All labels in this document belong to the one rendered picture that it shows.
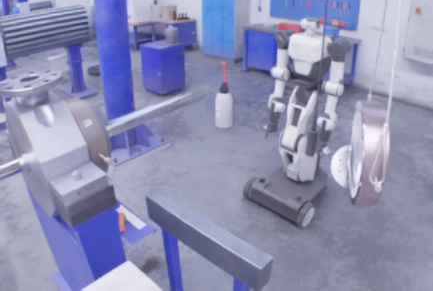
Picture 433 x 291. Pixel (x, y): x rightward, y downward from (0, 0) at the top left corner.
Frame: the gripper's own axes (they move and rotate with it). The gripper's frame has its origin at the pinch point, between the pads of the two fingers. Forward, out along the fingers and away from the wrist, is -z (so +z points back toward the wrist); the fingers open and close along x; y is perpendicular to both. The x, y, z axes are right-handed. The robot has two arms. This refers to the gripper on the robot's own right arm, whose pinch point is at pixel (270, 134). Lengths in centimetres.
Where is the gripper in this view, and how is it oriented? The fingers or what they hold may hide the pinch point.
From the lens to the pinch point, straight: 260.7
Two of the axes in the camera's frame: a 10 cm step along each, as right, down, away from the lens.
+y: 7.1, 3.1, -6.3
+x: -6.9, 1.3, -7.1
